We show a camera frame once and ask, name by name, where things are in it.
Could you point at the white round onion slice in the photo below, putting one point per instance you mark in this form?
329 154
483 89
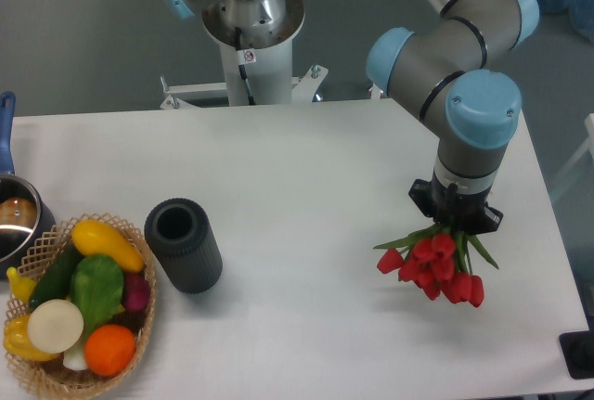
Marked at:
55 326

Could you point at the blue handled saucepan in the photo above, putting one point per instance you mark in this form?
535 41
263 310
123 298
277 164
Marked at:
24 215

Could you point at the orange fruit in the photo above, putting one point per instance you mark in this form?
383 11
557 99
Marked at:
109 350

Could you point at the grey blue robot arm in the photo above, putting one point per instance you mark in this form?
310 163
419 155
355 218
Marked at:
441 78

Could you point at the purple red onion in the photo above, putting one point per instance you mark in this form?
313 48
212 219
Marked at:
136 293

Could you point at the dark green cucumber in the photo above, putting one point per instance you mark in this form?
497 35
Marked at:
56 280

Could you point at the yellow bell pepper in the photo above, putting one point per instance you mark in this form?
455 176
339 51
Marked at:
18 343

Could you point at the dark grey ribbed vase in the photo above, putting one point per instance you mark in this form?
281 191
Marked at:
179 233

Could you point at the black device at table edge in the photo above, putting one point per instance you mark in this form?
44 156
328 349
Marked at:
577 350

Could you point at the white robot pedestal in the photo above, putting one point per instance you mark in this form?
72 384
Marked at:
255 40

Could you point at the yellow squash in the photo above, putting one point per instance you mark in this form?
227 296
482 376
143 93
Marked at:
92 237

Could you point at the white frame at right edge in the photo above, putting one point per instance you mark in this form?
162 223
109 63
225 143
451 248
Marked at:
576 166

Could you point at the green lettuce leaf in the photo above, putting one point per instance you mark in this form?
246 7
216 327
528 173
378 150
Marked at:
96 289

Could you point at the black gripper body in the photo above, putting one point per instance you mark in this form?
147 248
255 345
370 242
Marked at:
469 213

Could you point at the red tulip bouquet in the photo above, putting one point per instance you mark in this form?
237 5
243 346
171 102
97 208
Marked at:
437 260

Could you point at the woven wicker basket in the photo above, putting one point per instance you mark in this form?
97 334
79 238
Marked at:
51 380

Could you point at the yellow banana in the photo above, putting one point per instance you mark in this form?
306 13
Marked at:
21 287

